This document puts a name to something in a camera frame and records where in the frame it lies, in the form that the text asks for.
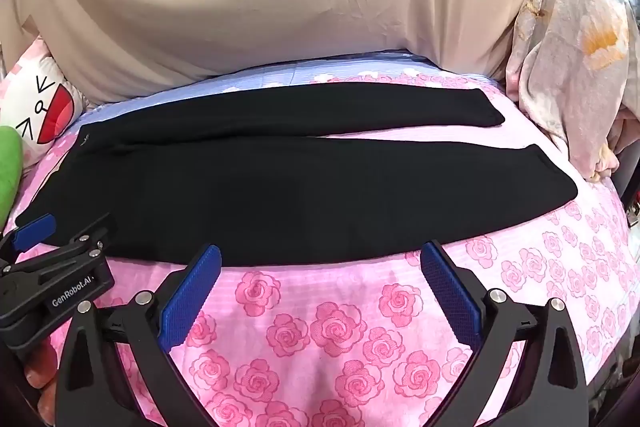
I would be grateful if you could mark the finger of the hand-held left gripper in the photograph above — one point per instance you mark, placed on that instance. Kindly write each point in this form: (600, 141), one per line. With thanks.
(35, 225)
(75, 244)

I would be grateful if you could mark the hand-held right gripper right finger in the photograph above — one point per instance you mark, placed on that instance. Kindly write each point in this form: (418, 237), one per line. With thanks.
(450, 292)

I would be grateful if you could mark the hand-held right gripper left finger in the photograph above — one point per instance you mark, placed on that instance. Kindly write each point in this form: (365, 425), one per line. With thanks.
(190, 297)

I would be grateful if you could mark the black pants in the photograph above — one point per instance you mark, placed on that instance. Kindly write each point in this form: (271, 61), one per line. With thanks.
(300, 197)

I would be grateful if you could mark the person's left hand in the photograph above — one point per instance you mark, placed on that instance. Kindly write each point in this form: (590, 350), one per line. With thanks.
(40, 372)

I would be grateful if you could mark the green plush toy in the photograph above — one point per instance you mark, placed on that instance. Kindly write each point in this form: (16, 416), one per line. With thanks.
(9, 167)

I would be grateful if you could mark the white cartoon face pillow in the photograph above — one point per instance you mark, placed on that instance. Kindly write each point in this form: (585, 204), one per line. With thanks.
(30, 97)

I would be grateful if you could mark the pink rose print bedsheet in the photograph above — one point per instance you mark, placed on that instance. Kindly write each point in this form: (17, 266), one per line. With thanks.
(325, 332)

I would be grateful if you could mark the pale floral blanket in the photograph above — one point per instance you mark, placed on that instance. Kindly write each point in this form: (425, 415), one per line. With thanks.
(565, 57)

